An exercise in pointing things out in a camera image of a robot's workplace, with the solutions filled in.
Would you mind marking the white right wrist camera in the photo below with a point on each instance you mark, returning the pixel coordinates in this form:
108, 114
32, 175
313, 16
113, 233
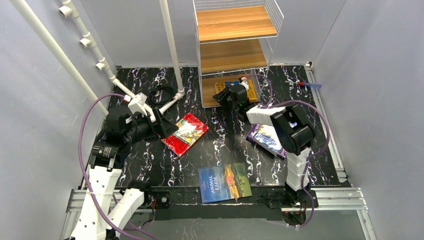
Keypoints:
244, 82

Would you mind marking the white pipe frame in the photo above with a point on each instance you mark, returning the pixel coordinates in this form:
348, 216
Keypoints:
69, 10

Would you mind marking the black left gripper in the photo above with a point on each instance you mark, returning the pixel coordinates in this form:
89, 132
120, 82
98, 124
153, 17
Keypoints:
158, 122

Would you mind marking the aluminium rail frame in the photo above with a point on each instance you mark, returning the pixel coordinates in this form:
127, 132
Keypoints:
226, 141

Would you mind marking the purple 52-storey treehouse book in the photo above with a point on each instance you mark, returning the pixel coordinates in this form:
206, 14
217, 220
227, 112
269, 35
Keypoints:
255, 132

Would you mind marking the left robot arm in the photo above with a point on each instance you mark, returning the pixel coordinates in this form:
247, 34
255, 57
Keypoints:
108, 155

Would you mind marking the blue red pen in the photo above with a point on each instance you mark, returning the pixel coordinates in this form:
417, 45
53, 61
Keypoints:
305, 84

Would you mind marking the red treehouse book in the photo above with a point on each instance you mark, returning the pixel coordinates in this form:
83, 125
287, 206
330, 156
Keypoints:
190, 130

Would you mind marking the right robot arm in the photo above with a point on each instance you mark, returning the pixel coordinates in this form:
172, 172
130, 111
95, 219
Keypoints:
292, 128

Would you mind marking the Animal Farm book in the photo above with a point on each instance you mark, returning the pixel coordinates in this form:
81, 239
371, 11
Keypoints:
225, 182

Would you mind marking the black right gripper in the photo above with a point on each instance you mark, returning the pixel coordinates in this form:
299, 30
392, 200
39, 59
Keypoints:
227, 97

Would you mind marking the white wire wooden shelf rack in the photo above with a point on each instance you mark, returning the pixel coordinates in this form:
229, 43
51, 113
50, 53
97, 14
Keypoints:
234, 38

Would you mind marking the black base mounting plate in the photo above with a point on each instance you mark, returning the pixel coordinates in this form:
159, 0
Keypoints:
266, 202

